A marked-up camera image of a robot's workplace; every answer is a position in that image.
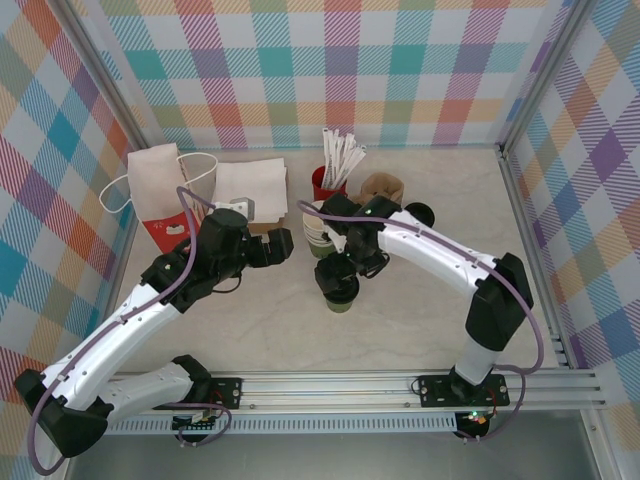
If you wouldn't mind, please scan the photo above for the black coffee cup lid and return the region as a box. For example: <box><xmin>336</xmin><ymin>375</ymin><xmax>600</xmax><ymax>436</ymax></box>
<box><xmin>323</xmin><ymin>285</ymin><xmax>361</xmax><ymax>303</ymax></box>

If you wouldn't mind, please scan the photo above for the green paper coffee cup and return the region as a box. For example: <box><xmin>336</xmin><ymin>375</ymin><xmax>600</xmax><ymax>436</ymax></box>
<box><xmin>324</xmin><ymin>292</ymin><xmax>359</xmax><ymax>315</ymax></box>

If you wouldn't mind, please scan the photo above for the green white paper cup stack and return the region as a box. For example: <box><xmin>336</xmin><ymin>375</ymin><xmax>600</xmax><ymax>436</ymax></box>
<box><xmin>301</xmin><ymin>198</ymin><xmax>347</xmax><ymax>260</ymax></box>

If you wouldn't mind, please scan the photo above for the white red printed paper bag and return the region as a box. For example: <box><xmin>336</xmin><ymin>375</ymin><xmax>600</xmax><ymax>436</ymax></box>
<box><xmin>99</xmin><ymin>143</ymin><xmax>220</xmax><ymax>256</ymax></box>

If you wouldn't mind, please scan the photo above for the brown cardboard box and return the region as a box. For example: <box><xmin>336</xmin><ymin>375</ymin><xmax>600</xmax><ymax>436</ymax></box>
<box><xmin>245</xmin><ymin>215</ymin><xmax>289</xmax><ymax>237</ymax></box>

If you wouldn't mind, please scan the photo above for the brown pulp cup carrier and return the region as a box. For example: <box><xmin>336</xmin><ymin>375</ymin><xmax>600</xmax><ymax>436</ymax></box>
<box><xmin>359</xmin><ymin>172</ymin><xmax>405</xmax><ymax>207</ymax></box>

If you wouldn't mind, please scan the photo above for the black cup lid stack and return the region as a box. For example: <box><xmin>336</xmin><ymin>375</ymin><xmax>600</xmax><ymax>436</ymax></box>
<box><xmin>404</xmin><ymin>202</ymin><xmax>435</xmax><ymax>226</ymax></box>

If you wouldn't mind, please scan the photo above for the white napkin stack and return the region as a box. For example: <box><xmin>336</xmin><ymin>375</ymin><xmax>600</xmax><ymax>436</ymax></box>
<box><xmin>209</xmin><ymin>158</ymin><xmax>290</xmax><ymax>225</ymax></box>

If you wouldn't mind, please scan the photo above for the aluminium side floor bar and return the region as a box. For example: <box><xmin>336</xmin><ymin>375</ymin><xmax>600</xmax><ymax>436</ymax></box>
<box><xmin>62</xmin><ymin>149</ymin><xmax>156</xmax><ymax>384</ymax></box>
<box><xmin>497</xmin><ymin>143</ymin><xmax>576</xmax><ymax>376</ymax></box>

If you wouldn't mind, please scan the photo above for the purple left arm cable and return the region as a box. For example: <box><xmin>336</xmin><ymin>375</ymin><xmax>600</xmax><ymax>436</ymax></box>
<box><xmin>27</xmin><ymin>185</ymin><xmax>234</xmax><ymax>475</ymax></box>

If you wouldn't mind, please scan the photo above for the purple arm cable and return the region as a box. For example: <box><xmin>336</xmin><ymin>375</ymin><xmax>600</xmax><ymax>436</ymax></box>
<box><xmin>27</xmin><ymin>185</ymin><xmax>234</xmax><ymax>475</ymax></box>
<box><xmin>296</xmin><ymin>198</ymin><xmax>546</xmax><ymax>446</ymax></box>

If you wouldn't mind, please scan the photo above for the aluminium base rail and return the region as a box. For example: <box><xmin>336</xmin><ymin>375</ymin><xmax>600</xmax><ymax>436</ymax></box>
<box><xmin>53</xmin><ymin>368</ymin><xmax>609</xmax><ymax>414</ymax></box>

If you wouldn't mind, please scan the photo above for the perforated white cable tray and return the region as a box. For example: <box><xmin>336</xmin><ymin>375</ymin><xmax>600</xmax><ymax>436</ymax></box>
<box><xmin>78</xmin><ymin>417</ymin><xmax>460</xmax><ymax>435</ymax></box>

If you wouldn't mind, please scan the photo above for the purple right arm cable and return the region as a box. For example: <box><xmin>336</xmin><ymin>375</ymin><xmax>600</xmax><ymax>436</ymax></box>
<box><xmin>296</xmin><ymin>198</ymin><xmax>546</xmax><ymax>446</ymax></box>

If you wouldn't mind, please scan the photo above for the aluminium frame post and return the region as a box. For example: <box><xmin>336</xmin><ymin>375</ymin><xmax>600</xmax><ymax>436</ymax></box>
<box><xmin>57</xmin><ymin>0</ymin><xmax>156</xmax><ymax>154</ymax></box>
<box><xmin>497</xmin><ymin>0</ymin><xmax>599</xmax><ymax>151</ymax></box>

